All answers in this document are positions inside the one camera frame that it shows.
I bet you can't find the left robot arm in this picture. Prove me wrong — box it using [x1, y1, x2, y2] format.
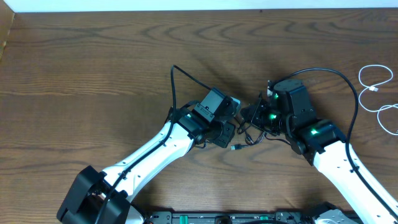
[57, 88, 241, 223]

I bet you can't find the black USB cable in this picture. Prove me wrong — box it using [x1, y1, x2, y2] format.
[230, 114, 292, 151]

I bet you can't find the white USB cable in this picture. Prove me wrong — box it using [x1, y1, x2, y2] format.
[358, 64, 398, 136]

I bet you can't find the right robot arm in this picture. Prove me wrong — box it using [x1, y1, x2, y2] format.
[241, 80, 397, 223]

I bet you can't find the left camera black cable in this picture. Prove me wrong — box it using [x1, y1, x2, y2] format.
[93, 64, 212, 224]

